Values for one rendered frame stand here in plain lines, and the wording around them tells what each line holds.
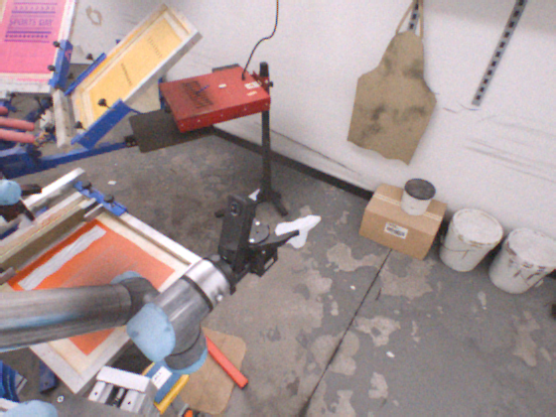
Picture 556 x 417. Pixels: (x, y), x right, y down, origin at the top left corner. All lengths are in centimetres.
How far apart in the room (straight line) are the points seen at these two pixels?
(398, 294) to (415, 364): 46
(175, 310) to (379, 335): 199
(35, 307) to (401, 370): 209
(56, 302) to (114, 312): 10
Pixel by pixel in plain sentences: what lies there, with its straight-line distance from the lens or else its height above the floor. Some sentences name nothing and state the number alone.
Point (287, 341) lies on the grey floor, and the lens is 234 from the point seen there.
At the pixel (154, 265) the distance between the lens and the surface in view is 154.
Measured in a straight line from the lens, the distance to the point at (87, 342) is 146.
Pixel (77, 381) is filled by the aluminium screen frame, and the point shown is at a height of 99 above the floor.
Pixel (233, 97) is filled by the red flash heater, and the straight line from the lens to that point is 219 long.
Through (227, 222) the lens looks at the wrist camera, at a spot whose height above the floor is 172.
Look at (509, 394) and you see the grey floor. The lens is 259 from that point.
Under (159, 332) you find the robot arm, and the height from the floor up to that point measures 169.
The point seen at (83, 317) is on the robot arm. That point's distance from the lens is 62.
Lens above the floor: 216
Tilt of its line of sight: 46 degrees down
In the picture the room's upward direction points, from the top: straight up
